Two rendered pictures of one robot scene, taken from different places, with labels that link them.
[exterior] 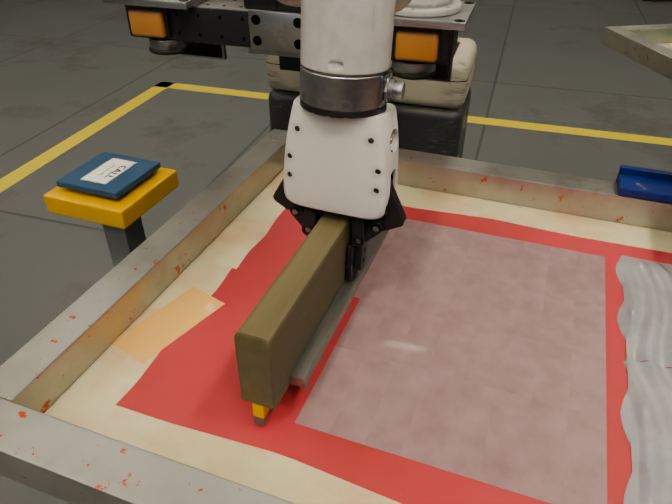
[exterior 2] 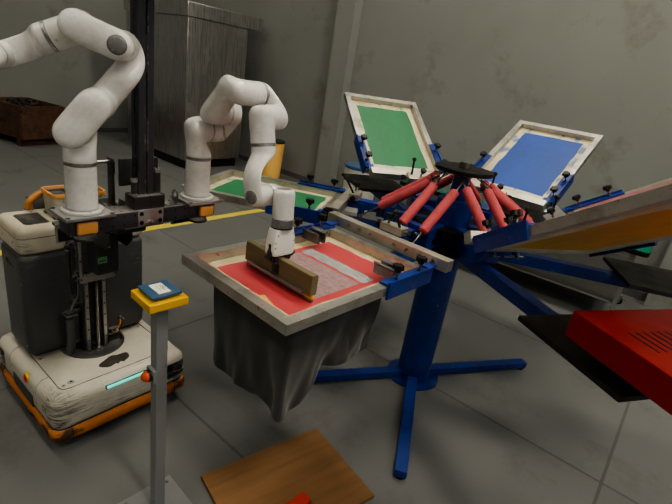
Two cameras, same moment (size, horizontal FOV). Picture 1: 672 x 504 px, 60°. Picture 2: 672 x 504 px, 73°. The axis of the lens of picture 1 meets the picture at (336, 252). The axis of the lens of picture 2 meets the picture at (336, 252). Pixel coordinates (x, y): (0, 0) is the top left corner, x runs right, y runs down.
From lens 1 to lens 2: 1.41 m
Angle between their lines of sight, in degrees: 63
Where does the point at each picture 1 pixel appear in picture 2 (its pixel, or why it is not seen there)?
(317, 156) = (283, 241)
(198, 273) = not seen: hidden behind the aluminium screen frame
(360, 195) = (290, 247)
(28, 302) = not seen: outside the picture
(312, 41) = (286, 214)
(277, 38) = (151, 219)
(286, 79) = (37, 246)
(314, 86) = (286, 224)
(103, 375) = not seen: hidden behind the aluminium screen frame
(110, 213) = (184, 299)
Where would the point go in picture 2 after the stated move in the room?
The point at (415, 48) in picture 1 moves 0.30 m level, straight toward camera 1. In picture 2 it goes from (207, 211) to (266, 232)
